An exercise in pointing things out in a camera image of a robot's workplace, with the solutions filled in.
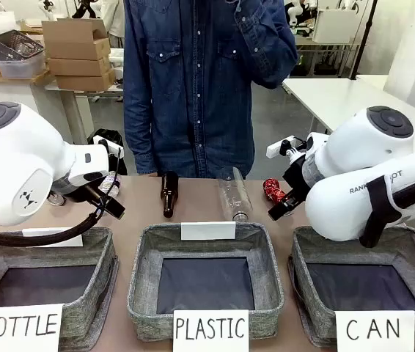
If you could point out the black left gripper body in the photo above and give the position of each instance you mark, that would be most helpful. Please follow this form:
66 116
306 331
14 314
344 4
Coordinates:
94 194

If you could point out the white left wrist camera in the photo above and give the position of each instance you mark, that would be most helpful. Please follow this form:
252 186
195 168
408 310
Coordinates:
101 141

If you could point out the person right forearm denim sleeve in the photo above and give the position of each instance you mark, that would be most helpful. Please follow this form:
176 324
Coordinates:
138 146

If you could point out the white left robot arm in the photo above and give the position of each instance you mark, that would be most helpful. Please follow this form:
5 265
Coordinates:
17 165

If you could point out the white paper sign BOTTLE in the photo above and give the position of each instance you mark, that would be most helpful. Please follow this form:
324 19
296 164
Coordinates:
20 326

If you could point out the metal rack table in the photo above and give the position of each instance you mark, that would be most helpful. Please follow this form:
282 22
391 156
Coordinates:
325 47

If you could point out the white paper sign CAN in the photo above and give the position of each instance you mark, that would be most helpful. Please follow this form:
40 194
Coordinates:
374 328

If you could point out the white table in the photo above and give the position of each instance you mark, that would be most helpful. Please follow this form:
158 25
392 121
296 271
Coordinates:
339 95

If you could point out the white workbench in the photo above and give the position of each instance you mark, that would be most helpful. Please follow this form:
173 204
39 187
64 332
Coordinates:
68 110

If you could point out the clear plastic bottle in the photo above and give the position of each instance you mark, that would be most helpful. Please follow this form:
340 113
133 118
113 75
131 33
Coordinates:
235 198

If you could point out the blank white card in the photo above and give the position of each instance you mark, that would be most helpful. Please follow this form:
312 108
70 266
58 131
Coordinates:
207 231
46 231

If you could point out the white paper sign PLASTIC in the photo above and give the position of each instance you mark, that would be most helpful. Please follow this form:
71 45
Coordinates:
211 328

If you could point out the black bag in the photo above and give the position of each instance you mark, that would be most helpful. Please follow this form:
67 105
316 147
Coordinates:
114 132

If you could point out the white box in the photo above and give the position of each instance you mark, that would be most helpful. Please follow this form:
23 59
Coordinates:
334 25

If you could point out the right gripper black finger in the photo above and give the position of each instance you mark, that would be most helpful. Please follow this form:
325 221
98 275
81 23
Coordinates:
287 210
279 209

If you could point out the open cardboard box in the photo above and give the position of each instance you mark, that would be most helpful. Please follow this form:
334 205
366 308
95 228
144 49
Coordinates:
77 44

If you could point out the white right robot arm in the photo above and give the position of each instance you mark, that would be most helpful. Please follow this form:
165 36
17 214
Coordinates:
339 205

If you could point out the person left forearm denim sleeve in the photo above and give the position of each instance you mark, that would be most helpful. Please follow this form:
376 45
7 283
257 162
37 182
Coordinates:
262 44

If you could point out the grey fabric basket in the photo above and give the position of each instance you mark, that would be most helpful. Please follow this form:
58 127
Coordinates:
266 256
299 264
97 256

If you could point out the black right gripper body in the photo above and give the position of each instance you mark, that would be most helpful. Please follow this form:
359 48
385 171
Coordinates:
297 177

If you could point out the brown glass bottle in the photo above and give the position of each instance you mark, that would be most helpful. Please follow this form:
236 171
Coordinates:
169 190

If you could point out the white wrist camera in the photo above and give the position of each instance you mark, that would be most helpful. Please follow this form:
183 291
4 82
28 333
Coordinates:
101 141
275 149

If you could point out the red crushed can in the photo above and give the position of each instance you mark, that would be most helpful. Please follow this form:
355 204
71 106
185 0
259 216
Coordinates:
274 190

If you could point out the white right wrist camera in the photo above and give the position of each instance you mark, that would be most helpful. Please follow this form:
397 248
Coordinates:
275 149

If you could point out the black tripod pole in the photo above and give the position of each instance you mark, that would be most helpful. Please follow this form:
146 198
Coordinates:
370 29

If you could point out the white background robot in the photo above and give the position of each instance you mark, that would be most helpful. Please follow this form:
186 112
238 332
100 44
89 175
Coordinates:
295 11

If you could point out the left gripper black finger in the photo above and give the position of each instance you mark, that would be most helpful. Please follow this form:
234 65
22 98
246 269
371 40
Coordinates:
111 211
114 205

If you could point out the translucent plastic tub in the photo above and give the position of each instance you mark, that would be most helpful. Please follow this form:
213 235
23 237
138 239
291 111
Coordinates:
20 69

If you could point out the closed cardboard box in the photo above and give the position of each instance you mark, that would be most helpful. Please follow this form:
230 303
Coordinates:
83 82
79 66

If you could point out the person torso denim shirt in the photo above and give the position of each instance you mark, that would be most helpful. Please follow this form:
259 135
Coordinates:
193 91

